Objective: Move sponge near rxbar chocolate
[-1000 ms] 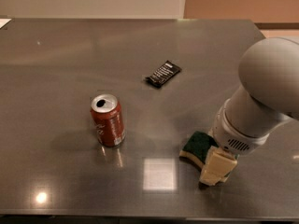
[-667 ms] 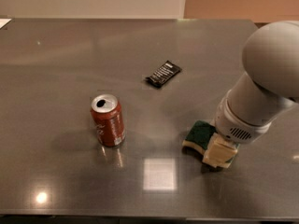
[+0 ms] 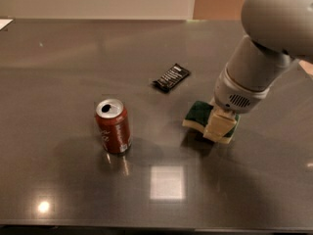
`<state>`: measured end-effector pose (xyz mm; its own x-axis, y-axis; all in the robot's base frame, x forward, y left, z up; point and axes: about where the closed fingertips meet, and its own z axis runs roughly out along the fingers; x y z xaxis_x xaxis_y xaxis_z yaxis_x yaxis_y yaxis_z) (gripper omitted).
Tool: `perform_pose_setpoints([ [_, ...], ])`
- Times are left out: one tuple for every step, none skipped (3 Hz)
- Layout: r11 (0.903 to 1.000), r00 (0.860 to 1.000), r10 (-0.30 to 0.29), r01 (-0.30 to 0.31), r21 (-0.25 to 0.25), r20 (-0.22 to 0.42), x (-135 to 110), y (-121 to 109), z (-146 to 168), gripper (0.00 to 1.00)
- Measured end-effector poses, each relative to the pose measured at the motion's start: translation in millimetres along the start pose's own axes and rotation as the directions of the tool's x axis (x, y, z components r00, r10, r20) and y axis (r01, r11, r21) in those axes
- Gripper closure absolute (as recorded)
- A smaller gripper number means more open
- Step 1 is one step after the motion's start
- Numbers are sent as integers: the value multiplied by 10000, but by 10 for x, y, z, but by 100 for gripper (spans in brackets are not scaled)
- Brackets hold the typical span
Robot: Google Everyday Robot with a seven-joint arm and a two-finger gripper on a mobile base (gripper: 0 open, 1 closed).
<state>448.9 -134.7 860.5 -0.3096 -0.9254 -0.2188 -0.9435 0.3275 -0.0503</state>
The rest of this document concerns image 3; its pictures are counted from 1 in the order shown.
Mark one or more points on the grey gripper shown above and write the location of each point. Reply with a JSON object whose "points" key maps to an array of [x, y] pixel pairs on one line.
{"points": [[235, 95]]}

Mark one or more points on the green and yellow sponge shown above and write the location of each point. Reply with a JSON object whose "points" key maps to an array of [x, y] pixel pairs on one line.
{"points": [[196, 118]]}

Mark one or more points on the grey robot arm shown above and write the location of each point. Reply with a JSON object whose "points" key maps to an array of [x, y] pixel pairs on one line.
{"points": [[278, 34]]}

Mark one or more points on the black rxbar chocolate wrapper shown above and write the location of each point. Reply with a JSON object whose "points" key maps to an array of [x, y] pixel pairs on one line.
{"points": [[171, 78]]}

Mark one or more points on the red soda can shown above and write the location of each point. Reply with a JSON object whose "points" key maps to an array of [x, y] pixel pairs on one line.
{"points": [[112, 119]]}

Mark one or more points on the white paper at table corner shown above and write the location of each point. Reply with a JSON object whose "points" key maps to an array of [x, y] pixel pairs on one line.
{"points": [[4, 23]]}

